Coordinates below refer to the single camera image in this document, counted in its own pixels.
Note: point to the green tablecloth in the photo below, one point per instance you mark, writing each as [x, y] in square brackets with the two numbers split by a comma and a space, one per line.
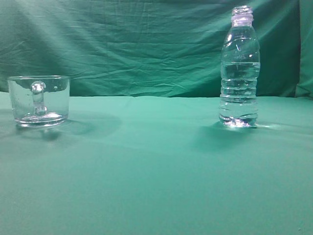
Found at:
[158, 166]

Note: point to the clear glass mug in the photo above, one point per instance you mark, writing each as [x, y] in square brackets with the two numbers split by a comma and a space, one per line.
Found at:
[39, 101]

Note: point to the green backdrop cloth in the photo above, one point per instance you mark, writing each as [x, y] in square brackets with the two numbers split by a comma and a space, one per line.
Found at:
[168, 48]

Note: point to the clear plastic water bottle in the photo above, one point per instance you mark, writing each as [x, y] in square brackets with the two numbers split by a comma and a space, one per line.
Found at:
[240, 69]

